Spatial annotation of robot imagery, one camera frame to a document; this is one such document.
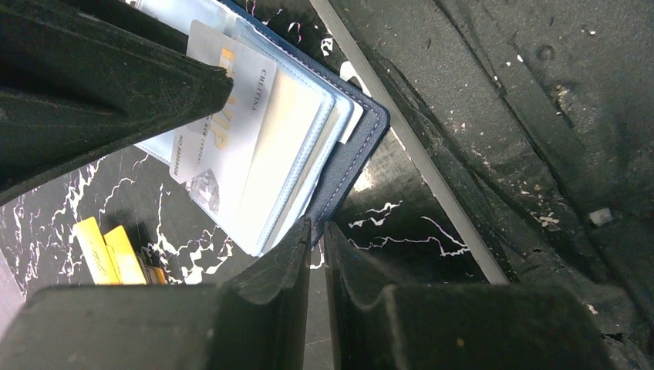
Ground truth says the single white card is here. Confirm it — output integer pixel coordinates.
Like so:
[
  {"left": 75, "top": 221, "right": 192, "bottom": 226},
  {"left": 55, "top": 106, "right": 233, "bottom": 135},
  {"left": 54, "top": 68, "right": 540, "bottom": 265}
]
[{"left": 169, "top": 20, "right": 277, "bottom": 216}]

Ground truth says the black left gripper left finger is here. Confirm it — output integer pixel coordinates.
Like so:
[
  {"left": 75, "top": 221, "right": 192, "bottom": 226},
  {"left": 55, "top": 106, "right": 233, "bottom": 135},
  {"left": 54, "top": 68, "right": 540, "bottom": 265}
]
[{"left": 1, "top": 218, "right": 312, "bottom": 369}]

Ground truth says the navy blue card holder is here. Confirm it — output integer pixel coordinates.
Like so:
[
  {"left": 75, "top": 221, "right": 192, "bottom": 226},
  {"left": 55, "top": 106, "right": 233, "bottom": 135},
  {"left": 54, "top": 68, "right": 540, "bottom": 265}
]
[{"left": 133, "top": 1, "right": 389, "bottom": 256}]

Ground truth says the orange credit card stack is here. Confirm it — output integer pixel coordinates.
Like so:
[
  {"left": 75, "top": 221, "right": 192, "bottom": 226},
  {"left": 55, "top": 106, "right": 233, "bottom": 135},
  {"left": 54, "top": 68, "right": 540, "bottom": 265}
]
[{"left": 72, "top": 217, "right": 167, "bottom": 285}]

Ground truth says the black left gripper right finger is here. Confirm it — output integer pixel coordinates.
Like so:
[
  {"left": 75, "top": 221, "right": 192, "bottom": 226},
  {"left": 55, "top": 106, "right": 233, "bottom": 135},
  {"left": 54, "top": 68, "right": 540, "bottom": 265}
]
[{"left": 323, "top": 222, "right": 613, "bottom": 369}]

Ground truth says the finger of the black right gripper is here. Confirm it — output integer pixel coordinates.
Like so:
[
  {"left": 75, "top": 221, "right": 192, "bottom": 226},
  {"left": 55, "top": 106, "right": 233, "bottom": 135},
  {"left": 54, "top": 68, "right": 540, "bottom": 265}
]
[{"left": 1, "top": 1, "right": 233, "bottom": 204}]

